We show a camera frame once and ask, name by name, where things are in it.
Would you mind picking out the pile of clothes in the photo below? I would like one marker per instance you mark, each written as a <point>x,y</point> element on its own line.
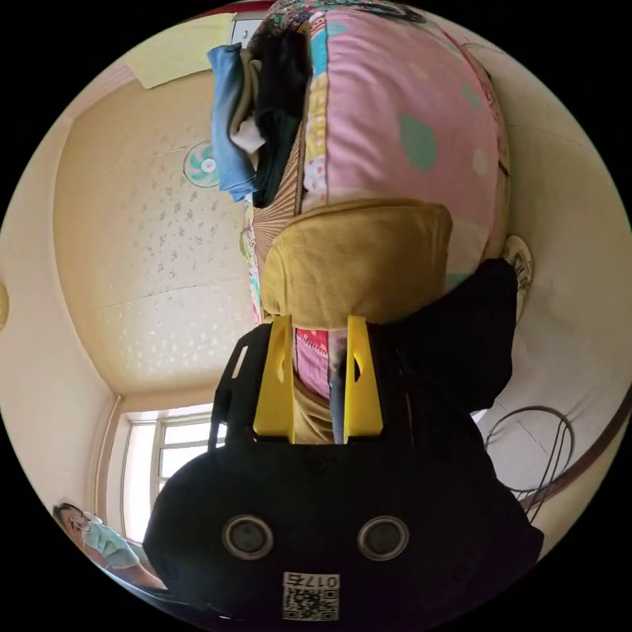
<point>276,113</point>

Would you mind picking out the bed with pink dotted quilt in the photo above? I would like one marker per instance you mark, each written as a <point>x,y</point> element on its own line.
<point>395,99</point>

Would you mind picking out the fan with green blades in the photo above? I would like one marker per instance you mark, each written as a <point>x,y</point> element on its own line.
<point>201,165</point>

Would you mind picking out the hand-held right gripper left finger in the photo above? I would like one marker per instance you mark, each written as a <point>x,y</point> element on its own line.
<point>276,395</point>

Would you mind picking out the yellow long sleeve shirt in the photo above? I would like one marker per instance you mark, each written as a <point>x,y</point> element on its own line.
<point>355,261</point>

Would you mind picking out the black garment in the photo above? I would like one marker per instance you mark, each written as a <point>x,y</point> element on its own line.
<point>459,336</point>

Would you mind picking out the window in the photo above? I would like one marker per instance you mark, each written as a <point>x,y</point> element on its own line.
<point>182,449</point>

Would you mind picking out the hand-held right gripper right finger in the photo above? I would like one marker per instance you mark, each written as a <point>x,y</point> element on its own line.
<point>363,400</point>

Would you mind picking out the person's body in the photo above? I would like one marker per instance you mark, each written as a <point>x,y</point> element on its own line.
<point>106,543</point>

